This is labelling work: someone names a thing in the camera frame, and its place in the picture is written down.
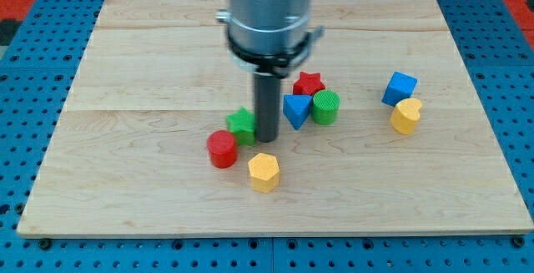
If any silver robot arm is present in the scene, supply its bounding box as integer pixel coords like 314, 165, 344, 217
216, 0, 324, 78

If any green star block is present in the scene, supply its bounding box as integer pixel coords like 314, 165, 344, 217
225, 107, 255, 146

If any red star block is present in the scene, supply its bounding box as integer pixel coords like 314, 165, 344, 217
292, 71, 325, 96

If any blue triangle block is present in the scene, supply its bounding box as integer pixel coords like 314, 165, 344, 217
283, 94, 312, 130

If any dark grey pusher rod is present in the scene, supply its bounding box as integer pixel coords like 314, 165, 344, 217
254, 73, 281, 143

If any yellow hexagon block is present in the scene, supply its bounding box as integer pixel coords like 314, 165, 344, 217
248, 153, 280, 193

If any red cylinder block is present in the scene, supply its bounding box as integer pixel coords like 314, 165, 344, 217
206, 130, 238, 169

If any green cylinder block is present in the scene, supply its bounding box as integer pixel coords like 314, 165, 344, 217
311, 89, 340, 125

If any light wooden board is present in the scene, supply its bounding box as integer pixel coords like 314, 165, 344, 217
18, 0, 533, 239

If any yellow heart block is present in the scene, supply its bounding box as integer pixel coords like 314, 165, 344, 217
390, 98, 423, 134

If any blue cube block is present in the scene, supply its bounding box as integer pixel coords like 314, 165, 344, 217
381, 71, 418, 107

